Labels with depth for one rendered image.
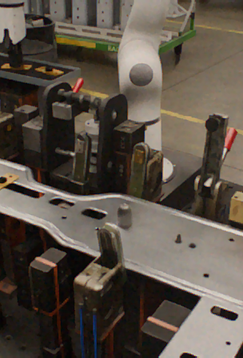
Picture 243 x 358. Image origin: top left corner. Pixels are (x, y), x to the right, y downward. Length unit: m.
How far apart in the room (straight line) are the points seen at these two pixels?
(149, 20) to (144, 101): 0.22
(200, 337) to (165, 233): 0.29
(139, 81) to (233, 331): 0.80
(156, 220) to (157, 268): 0.16
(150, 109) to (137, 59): 0.18
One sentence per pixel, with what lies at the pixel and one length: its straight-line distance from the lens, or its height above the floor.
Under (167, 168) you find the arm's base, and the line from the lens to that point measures 1.73.
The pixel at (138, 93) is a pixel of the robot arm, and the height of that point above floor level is 1.11.
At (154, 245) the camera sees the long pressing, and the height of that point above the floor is 1.00.
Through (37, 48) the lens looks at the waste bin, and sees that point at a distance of 4.13.
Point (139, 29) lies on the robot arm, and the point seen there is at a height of 1.26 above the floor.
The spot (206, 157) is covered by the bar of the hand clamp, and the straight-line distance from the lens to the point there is 1.14.
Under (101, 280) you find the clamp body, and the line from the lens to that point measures 0.92.
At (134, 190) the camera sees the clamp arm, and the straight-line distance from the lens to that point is 1.25.
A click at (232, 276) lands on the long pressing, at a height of 1.00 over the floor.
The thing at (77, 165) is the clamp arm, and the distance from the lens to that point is 1.31.
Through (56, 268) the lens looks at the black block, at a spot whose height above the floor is 0.98.
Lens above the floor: 1.63
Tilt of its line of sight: 29 degrees down
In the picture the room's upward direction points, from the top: straight up
